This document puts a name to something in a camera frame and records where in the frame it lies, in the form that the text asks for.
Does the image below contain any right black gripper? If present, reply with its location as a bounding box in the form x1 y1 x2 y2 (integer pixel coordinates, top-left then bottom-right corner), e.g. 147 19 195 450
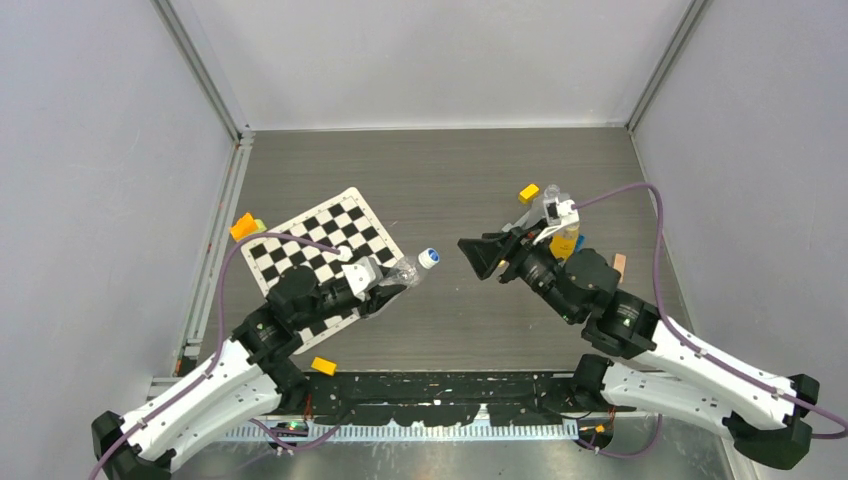
454 218 576 322

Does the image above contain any clear bottle blue cap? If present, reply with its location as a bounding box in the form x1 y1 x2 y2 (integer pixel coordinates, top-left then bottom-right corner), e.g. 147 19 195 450
378 253 434 288

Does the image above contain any yellow juice bottle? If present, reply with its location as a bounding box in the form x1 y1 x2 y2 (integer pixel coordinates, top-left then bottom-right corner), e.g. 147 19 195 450
549 223 580 260

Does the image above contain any clear plastic bottle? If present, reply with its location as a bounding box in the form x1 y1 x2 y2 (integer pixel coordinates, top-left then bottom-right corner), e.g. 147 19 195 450
524 184 561 228

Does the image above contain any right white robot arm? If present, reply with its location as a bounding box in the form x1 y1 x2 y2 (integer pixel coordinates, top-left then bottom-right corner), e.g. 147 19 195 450
458 229 819 470

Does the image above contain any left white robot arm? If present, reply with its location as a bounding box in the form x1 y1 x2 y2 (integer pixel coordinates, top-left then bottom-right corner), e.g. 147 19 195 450
90 258 416 479

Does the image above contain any black white chessboard mat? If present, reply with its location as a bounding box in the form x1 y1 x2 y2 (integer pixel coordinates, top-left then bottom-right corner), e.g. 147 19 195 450
230 188 403 368

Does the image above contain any yellow block near base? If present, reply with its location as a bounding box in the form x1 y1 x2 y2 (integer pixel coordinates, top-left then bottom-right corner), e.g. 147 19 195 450
310 356 338 376

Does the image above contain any tan wooden block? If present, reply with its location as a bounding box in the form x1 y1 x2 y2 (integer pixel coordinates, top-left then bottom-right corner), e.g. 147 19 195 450
613 253 627 276

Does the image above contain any orange green block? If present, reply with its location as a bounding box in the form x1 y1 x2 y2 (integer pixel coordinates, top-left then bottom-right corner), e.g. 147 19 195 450
229 212 267 242

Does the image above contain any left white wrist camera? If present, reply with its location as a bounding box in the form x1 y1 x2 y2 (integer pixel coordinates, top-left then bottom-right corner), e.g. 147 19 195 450
338 245 384 301

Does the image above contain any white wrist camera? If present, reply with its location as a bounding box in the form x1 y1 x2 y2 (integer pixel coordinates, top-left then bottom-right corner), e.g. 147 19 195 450
338 245 384 301
533 199 580 245

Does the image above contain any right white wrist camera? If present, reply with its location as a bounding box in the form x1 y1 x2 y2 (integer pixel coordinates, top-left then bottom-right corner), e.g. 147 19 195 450
533 199 580 245

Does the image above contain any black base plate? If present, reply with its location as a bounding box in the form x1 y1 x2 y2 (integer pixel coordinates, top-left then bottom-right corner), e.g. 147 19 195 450
272 370 616 427

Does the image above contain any grey slotted cable duct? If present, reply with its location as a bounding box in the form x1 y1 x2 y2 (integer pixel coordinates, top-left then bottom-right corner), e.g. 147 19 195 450
221 419 579 442

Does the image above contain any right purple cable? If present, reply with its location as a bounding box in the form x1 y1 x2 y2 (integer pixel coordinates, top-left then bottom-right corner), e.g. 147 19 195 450
572 182 848 462

